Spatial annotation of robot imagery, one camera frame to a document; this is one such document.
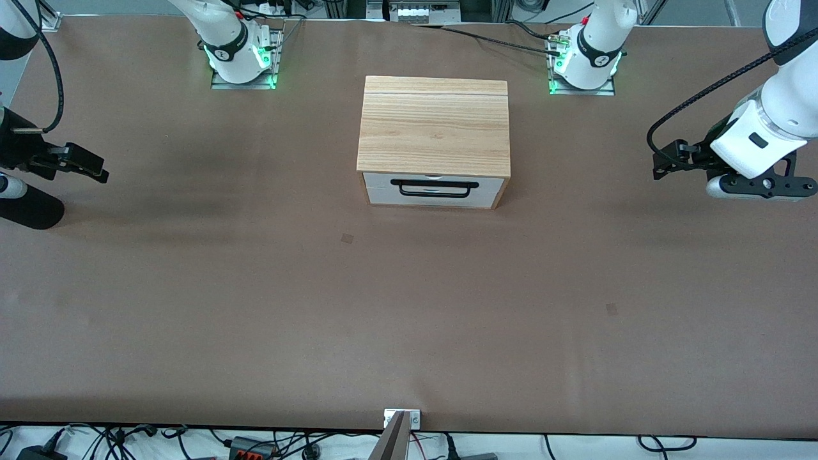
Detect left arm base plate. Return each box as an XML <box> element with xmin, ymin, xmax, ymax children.
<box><xmin>548</xmin><ymin>37</ymin><xmax>617</xmax><ymax>96</ymax></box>

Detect black box red connectors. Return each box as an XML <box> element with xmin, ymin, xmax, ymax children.
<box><xmin>228</xmin><ymin>436</ymin><xmax>277</xmax><ymax>460</ymax></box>

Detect silver camera mount bracket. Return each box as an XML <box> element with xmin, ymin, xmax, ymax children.
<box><xmin>367</xmin><ymin>409</ymin><xmax>422</xmax><ymax>460</ymax></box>

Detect black looped cable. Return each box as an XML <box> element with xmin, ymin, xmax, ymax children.
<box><xmin>637</xmin><ymin>435</ymin><xmax>698</xmax><ymax>452</ymax></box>

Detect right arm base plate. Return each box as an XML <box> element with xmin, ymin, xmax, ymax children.
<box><xmin>210</xmin><ymin>28</ymin><xmax>284</xmax><ymax>90</ymax></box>

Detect aluminium frame post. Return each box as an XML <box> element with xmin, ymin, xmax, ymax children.
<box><xmin>37</xmin><ymin>0</ymin><xmax>63</xmax><ymax>31</ymax></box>

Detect wooden drawer cabinet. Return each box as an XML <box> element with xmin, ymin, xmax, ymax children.
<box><xmin>356</xmin><ymin>75</ymin><xmax>512</xmax><ymax>210</ymax></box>

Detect black power adapter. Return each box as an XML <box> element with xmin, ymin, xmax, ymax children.
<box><xmin>16</xmin><ymin>445</ymin><xmax>68</xmax><ymax>460</ymax></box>

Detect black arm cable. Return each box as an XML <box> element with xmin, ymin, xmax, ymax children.
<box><xmin>646</xmin><ymin>29</ymin><xmax>818</xmax><ymax>173</ymax></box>
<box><xmin>12</xmin><ymin>0</ymin><xmax>65</xmax><ymax>135</ymax></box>

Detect black drawer handle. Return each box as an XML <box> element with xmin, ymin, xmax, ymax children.
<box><xmin>390</xmin><ymin>180</ymin><xmax>480</xmax><ymax>199</ymax></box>

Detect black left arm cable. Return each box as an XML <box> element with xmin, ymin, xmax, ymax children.
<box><xmin>646</xmin><ymin>29</ymin><xmax>818</xmax><ymax>173</ymax></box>

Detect black cable on table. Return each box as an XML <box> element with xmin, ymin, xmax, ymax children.
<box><xmin>412</xmin><ymin>23</ymin><xmax>567</xmax><ymax>56</ymax></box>

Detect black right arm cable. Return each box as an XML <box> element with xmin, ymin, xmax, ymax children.
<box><xmin>12</xmin><ymin>0</ymin><xmax>65</xmax><ymax>135</ymax></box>

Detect grey power strip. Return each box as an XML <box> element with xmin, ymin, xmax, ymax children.
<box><xmin>389</xmin><ymin>0</ymin><xmax>462</xmax><ymax>26</ymax></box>

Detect black rounded cylinder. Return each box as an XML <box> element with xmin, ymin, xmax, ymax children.
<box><xmin>0</xmin><ymin>190</ymin><xmax>65</xmax><ymax>231</ymax></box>

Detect white-fronted wooden drawer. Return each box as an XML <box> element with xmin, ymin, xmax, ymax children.
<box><xmin>362</xmin><ymin>172</ymin><xmax>506</xmax><ymax>209</ymax></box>

